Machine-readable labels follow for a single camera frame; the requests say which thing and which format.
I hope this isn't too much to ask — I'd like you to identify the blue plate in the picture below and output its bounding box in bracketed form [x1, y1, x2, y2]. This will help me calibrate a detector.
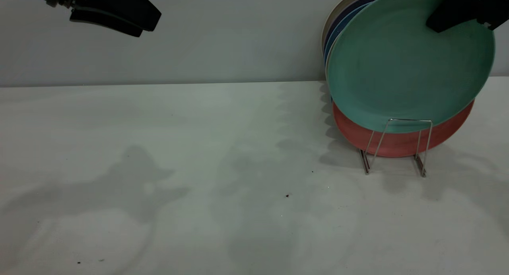
[324, 3, 370, 67]

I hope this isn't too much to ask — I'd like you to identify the stack of upright plates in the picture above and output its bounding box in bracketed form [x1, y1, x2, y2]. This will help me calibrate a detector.
[321, 0, 392, 55]

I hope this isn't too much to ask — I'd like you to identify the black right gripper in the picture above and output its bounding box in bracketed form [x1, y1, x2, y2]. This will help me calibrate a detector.
[425, 0, 509, 33]

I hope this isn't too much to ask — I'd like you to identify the green plate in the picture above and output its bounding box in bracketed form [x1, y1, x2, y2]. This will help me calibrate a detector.
[326, 0, 496, 134]

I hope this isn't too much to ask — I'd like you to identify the salmon pink plate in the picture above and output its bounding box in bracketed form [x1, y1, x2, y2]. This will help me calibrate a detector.
[332, 99, 476, 158]

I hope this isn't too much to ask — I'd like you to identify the navy plate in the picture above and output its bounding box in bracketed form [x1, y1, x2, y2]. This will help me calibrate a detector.
[324, 0, 387, 53]

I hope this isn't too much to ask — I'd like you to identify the wire plate rack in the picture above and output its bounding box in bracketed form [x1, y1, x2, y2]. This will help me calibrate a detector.
[359, 118, 433, 178]

